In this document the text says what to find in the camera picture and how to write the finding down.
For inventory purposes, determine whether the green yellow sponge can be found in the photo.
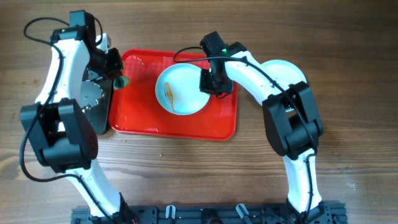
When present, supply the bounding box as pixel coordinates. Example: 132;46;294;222
113;75;130;90

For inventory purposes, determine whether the white plate top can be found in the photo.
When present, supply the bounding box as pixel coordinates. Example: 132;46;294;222
155;63;210;116

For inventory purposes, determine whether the white plate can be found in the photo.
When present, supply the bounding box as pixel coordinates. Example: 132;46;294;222
256;60;308;104
155;63;210;116

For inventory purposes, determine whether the white plate bottom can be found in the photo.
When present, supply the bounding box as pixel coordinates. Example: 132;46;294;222
256;60;308;104

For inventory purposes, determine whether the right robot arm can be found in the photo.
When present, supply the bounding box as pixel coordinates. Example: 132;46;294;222
200;31;323;222

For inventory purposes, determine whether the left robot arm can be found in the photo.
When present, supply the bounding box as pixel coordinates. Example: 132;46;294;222
19;10;135;223

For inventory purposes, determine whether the black metal tray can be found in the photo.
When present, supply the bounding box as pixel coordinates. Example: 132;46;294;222
79;69;113;135

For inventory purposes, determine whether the red plastic tray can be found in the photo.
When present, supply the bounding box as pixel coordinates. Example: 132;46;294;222
108;49;238;141

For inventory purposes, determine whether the right black cable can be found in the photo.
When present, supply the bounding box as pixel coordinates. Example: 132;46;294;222
173;46;318;218

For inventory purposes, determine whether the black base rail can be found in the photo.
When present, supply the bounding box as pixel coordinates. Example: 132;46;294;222
70;202;348;224

